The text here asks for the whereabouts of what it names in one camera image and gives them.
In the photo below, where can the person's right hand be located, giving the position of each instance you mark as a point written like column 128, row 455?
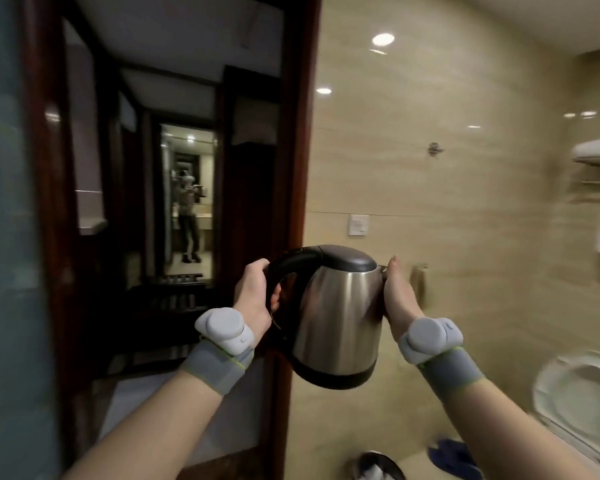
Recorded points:
column 397, row 299

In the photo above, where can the person's left hand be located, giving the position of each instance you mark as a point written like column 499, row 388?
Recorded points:
column 250, row 294

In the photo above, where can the person's left thumb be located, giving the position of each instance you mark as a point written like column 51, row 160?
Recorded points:
column 258, row 265

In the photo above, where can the person's right thumb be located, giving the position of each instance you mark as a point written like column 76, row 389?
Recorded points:
column 392, row 268

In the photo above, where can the stainless steel electric kettle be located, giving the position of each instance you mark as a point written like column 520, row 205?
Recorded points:
column 337, row 319

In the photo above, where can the person's right forearm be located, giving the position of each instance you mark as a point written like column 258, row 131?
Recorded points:
column 515, row 429

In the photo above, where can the person's left forearm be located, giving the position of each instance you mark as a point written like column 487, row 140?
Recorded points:
column 150, row 424

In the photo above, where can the white wrist tracker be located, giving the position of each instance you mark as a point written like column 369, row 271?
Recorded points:
column 225, row 328
column 430, row 338

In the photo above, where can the dark wooden luggage rack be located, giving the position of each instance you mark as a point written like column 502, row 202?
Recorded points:
column 167, row 294

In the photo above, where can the grey wrist band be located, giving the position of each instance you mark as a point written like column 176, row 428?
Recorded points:
column 450, row 370
column 215, row 367

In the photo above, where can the blue slipper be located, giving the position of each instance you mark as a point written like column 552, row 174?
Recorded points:
column 452, row 457

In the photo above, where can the white toilet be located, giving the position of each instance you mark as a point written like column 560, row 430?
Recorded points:
column 577, row 399

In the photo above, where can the white wall switch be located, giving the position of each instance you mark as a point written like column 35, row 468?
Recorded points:
column 358, row 225

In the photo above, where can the tall wall mirror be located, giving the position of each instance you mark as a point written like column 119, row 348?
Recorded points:
column 187, row 199

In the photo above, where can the dark wooden door frame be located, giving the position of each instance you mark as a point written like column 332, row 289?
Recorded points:
column 292, row 144

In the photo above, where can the chrome wall hook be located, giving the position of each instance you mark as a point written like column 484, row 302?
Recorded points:
column 434, row 149

